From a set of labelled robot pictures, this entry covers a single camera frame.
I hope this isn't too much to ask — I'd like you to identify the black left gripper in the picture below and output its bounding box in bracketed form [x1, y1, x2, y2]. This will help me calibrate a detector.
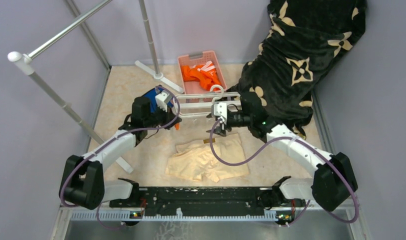
[144, 101, 181, 130]

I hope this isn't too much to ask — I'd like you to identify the white plastic clip hanger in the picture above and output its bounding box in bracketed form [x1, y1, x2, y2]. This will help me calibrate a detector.
[173, 85, 241, 119]

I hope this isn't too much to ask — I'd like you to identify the cream boxer underwear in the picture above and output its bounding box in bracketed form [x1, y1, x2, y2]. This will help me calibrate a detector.
[165, 133, 250, 183]

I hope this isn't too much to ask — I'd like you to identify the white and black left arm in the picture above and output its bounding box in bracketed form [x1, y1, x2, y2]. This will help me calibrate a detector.
[59, 91, 181, 210]

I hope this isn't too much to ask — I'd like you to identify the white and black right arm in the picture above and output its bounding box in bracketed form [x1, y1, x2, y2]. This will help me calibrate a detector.
[209, 92, 358, 212]

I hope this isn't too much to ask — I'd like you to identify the blue folded cloth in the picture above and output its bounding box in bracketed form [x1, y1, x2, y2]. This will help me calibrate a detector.
[141, 86, 174, 116]

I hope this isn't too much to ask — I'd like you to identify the orange garment in basket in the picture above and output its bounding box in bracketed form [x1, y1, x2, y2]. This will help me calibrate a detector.
[180, 61, 222, 91]

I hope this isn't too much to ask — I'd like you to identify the pink plastic basket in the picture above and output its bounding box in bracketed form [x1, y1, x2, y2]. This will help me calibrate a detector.
[178, 50, 228, 94]

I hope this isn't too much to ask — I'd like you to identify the black floral blanket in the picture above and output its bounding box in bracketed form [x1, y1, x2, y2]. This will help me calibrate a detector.
[229, 0, 368, 138]

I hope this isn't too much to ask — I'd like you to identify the metal drying rack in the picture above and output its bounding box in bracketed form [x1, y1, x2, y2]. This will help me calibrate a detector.
[7, 0, 184, 174]

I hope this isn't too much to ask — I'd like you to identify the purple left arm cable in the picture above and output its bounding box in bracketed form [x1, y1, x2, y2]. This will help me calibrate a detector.
[58, 85, 182, 231]

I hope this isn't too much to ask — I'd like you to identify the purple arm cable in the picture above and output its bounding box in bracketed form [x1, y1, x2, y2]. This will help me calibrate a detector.
[58, 85, 182, 231]
[208, 119, 361, 228]

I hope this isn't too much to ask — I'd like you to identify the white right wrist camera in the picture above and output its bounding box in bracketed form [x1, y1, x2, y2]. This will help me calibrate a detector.
[211, 102, 228, 124]

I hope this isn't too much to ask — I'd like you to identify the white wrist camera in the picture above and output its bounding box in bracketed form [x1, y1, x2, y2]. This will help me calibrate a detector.
[211, 102, 228, 124]
[155, 90, 173, 112]

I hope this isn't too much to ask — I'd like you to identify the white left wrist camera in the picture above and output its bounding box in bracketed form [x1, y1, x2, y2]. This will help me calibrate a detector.
[155, 90, 173, 112]

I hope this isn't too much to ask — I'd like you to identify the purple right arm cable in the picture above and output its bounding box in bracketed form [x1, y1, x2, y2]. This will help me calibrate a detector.
[208, 119, 361, 228]

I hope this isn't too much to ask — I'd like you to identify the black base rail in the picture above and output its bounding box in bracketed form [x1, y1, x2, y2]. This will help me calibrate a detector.
[109, 186, 306, 217]

